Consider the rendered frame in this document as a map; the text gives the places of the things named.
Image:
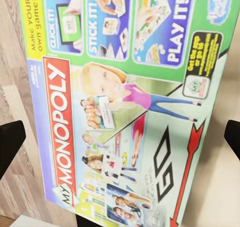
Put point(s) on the bed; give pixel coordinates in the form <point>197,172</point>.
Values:
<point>214,199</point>

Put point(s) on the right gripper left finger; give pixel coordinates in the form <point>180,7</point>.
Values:
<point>12,136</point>

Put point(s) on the board game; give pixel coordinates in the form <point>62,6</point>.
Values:
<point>123,92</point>

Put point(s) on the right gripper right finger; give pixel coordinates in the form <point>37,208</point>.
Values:
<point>232,136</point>

